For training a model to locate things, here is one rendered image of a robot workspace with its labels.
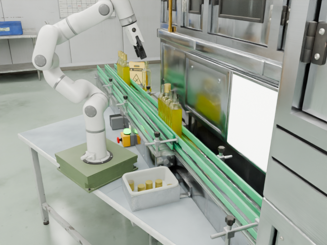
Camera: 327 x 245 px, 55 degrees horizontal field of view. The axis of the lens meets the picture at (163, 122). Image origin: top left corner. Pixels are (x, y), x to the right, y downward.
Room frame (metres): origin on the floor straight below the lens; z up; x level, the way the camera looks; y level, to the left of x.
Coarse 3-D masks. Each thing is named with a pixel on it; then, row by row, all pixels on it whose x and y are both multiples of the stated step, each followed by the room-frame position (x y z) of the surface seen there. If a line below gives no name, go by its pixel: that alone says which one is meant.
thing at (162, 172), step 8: (152, 168) 1.29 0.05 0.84; (160, 168) 1.29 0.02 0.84; (168, 168) 1.29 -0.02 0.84; (128, 176) 1.24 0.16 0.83; (136, 176) 1.25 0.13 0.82; (144, 176) 1.26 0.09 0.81; (152, 176) 1.28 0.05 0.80; (160, 176) 1.29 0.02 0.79; (168, 176) 1.25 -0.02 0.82; (128, 184) 1.15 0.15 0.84; (136, 184) 1.25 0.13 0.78; (176, 184) 1.15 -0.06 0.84; (136, 192) 1.09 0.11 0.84; (144, 192) 1.10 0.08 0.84
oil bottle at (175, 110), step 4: (172, 104) 1.50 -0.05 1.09; (176, 104) 1.50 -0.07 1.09; (180, 104) 1.51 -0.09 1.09; (172, 108) 1.48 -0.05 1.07; (176, 108) 1.49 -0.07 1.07; (180, 108) 1.49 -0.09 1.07; (172, 112) 1.48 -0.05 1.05; (176, 112) 1.49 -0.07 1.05; (180, 112) 1.49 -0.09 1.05; (172, 116) 1.48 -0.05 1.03; (176, 116) 1.49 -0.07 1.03; (180, 116) 1.49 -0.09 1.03; (172, 120) 1.48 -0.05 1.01; (176, 120) 1.49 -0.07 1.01; (180, 120) 1.49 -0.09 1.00; (172, 124) 1.48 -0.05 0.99; (176, 124) 1.49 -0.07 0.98; (180, 124) 1.49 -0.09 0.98; (172, 128) 1.48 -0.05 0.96; (176, 128) 1.49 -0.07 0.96; (180, 128) 1.49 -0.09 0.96; (176, 132) 1.49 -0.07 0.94; (180, 132) 1.49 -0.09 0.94; (180, 136) 1.49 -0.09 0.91
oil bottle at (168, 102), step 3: (165, 102) 1.57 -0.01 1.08; (168, 102) 1.54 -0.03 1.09; (171, 102) 1.54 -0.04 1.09; (165, 105) 1.57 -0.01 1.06; (168, 105) 1.54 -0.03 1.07; (165, 108) 1.57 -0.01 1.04; (168, 108) 1.53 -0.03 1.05; (165, 111) 1.57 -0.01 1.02; (168, 111) 1.53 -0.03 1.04; (165, 114) 1.57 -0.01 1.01; (168, 114) 1.53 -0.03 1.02; (165, 117) 1.57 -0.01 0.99; (168, 117) 1.53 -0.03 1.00; (165, 120) 1.57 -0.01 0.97; (168, 120) 1.53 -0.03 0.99; (168, 123) 1.53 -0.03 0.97
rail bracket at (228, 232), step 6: (228, 216) 0.74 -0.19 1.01; (228, 222) 0.72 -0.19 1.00; (234, 222) 0.73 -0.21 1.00; (258, 222) 0.76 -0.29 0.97; (228, 228) 0.73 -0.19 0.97; (234, 228) 0.74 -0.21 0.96; (240, 228) 0.74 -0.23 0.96; (246, 228) 0.75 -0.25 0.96; (216, 234) 0.72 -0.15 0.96; (222, 234) 0.72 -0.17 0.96; (228, 234) 0.72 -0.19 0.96; (234, 234) 0.73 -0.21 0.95; (228, 240) 0.72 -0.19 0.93
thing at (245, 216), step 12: (180, 144) 1.34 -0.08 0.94; (192, 156) 1.22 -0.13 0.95; (204, 168) 1.11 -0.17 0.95; (204, 180) 1.10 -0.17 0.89; (216, 180) 1.02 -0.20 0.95; (216, 192) 1.01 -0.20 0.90; (228, 192) 0.94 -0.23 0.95; (228, 204) 0.93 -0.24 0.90; (240, 204) 0.87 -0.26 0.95; (240, 216) 0.86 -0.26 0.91; (252, 216) 0.80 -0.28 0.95; (252, 228) 0.80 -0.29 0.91
